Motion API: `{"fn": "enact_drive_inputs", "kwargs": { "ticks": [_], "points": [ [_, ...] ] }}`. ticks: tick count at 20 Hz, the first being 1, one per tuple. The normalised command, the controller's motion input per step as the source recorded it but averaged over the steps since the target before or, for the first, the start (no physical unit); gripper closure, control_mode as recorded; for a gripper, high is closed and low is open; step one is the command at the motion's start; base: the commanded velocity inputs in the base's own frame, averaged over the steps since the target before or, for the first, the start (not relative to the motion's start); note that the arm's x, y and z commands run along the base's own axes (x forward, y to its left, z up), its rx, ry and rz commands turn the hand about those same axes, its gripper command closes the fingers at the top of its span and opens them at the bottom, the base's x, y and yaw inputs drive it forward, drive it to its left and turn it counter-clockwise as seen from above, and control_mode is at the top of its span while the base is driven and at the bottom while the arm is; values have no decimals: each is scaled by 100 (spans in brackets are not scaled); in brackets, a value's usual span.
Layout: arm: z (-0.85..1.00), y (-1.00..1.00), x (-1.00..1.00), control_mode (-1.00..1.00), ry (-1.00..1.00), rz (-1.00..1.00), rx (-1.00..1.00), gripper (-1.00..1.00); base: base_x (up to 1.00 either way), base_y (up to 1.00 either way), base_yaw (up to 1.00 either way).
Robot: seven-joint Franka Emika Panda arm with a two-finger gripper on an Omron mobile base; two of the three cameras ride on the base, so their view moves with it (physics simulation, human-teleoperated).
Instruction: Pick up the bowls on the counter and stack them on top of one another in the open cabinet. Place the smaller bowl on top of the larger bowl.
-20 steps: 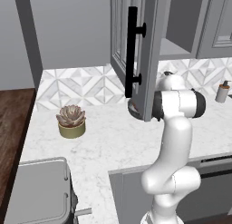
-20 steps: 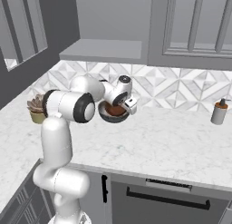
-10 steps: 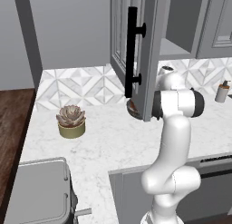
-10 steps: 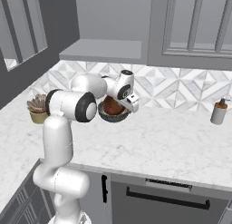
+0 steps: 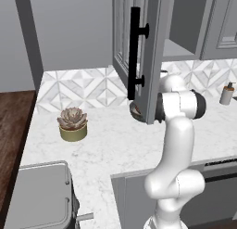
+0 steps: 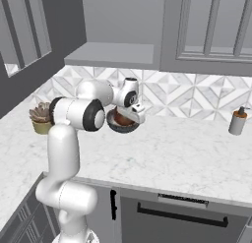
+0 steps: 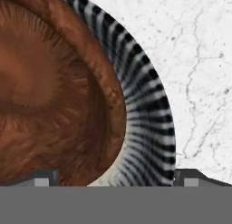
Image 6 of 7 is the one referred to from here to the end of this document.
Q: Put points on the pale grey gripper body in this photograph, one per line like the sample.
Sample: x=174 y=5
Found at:
x=136 y=116

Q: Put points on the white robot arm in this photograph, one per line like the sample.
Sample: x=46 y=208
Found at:
x=64 y=148

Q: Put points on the brown bowl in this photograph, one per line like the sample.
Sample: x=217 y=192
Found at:
x=122 y=121

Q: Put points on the dark grey bowl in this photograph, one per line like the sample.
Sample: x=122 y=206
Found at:
x=121 y=128

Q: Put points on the grey open cabinet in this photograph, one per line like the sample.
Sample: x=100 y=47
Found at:
x=111 y=53

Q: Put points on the grey base cabinet door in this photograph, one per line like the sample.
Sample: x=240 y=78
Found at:
x=105 y=214

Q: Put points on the grey glass cabinet door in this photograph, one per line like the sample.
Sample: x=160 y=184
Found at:
x=19 y=73
x=210 y=30

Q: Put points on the grey base cabinet run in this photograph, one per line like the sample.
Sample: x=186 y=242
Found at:
x=26 y=220

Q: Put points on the potted succulent plant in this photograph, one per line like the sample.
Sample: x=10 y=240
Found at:
x=40 y=117

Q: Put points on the grey soap dispenser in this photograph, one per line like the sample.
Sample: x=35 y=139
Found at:
x=237 y=122

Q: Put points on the grey dishwasher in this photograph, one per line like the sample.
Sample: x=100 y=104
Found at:
x=183 y=224

